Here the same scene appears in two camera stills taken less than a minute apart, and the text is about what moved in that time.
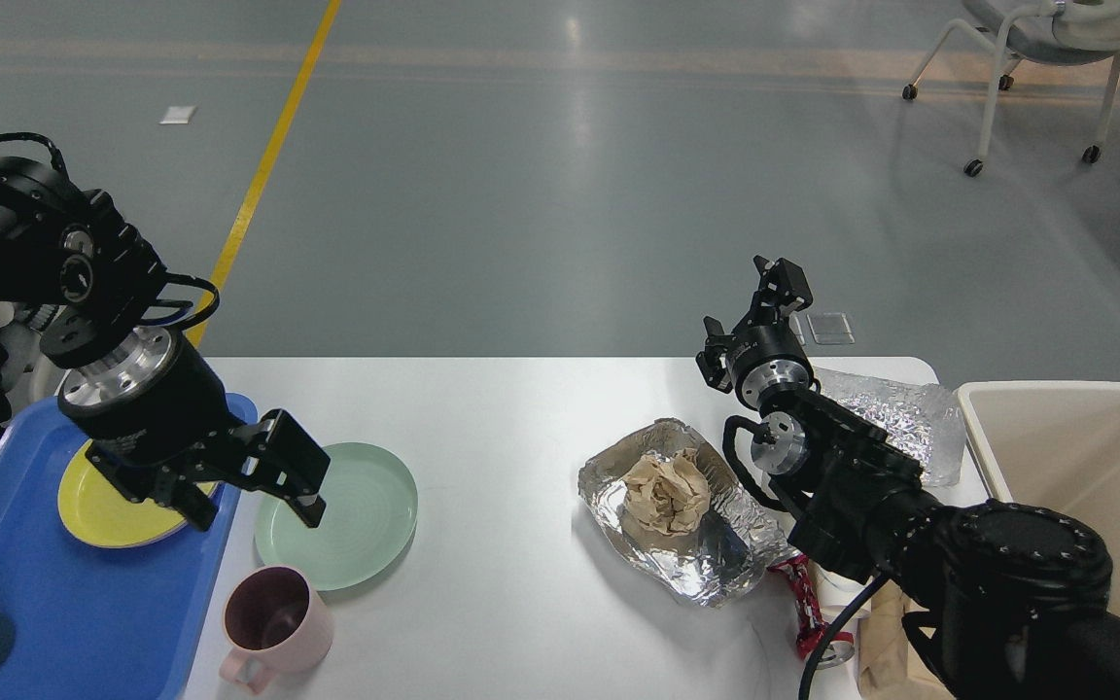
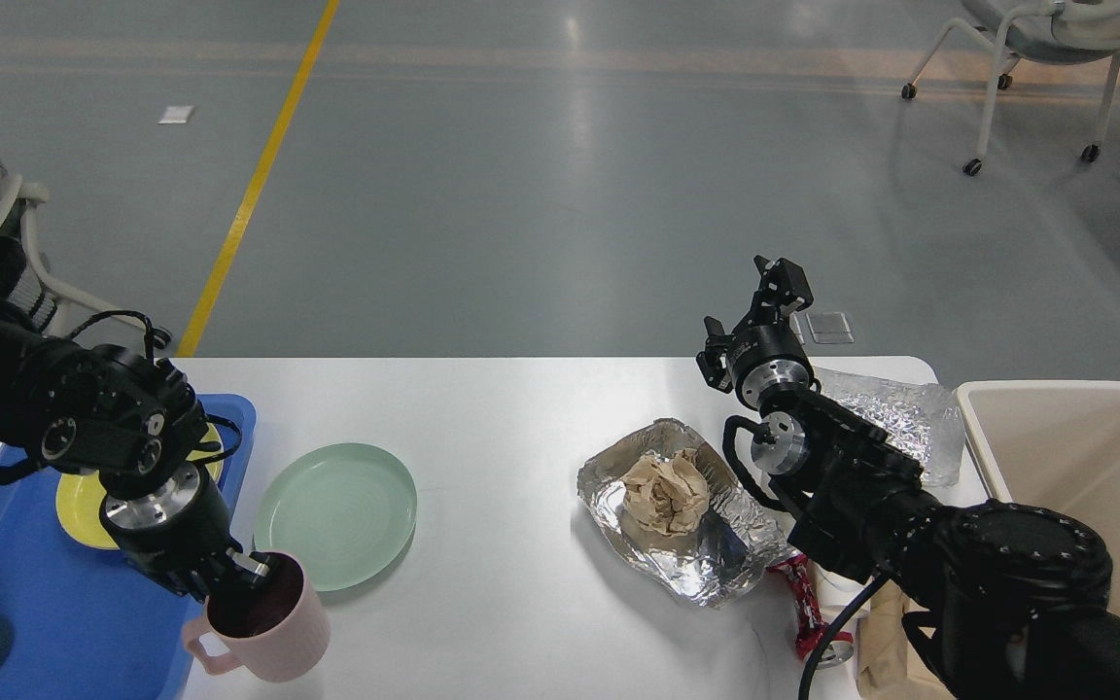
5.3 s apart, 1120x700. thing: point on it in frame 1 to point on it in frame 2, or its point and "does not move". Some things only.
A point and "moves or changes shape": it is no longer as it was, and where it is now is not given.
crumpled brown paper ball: x=670 y=494 does not move
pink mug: x=273 y=620 moves or changes shape
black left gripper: x=151 y=412 to x=178 y=531
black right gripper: x=765 y=351 does not move
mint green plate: x=369 y=513 does not move
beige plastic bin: x=1108 y=456 does not move
